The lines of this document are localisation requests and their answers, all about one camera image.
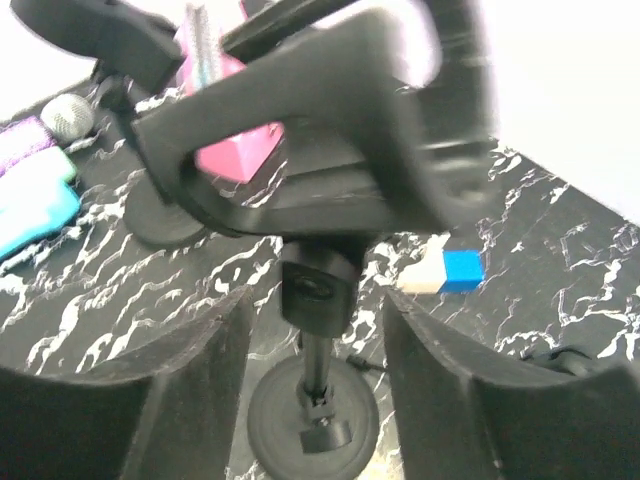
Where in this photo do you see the glitter purple silver-head microphone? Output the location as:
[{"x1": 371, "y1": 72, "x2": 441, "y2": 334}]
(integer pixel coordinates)
[{"x1": 1, "y1": 93, "x2": 95, "y2": 176}]

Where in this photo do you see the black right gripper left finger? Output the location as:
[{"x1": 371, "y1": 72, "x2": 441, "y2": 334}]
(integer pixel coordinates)
[{"x1": 1, "y1": 288, "x2": 255, "y2": 479}]

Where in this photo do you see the black tripod stand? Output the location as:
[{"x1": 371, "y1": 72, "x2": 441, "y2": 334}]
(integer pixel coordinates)
[{"x1": 520, "y1": 346, "x2": 597, "y2": 377}]

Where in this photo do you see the black round-base clip stand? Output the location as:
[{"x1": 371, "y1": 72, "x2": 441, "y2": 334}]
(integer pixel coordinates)
[{"x1": 10, "y1": 0, "x2": 207, "y2": 249}]

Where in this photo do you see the cyan blue microphone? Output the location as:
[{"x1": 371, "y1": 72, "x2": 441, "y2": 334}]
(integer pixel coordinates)
[{"x1": 1, "y1": 182, "x2": 81, "y2": 260}]

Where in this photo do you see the mint green microphone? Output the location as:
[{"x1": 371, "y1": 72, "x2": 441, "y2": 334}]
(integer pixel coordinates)
[{"x1": 1, "y1": 147, "x2": 77, "y2": 204}]

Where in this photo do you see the blue and white block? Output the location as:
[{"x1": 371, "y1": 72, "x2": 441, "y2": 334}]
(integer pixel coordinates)
[{"x1": 396, "y1": 234, "x2": 485, "y2": 295}]

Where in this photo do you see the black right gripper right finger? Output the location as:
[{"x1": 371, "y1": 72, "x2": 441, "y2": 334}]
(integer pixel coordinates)
[{"x1": 383, "y1": 291, "x2": 639, "y2": 479}]

